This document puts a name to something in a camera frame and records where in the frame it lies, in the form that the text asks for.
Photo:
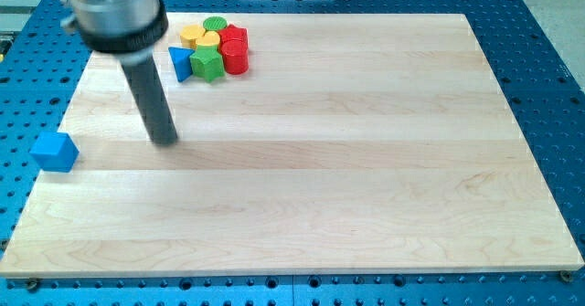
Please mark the yellow heart block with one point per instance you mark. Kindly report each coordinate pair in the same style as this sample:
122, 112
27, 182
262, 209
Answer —
208, 39

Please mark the blue triangle block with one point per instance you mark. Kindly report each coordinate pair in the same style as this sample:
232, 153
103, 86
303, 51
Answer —
180, 58

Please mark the blue perforated metal table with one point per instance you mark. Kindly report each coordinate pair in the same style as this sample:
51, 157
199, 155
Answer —
44, 64

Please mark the blue cube block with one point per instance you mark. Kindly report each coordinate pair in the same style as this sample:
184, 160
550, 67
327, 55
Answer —
54, 152

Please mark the red star block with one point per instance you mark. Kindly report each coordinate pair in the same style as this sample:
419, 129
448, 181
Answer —
232, 32

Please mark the yellow hexagon block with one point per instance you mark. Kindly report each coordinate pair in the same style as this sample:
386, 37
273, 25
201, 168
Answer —
190, 34

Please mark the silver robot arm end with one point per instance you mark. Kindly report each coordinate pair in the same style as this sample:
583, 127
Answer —
126, 29

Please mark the green star block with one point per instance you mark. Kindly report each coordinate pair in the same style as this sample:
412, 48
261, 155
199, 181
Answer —
207, 63

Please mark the green cylinder block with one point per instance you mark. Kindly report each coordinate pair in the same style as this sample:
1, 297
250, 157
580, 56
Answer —
215, 23

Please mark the red cylinder block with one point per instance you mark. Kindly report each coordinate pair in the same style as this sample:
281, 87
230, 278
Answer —
235, 56

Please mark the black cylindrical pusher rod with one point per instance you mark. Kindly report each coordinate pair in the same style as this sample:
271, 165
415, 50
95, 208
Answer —
150, 100

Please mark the wooden board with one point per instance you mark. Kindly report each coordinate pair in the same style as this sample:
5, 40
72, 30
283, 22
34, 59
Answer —
354, 144

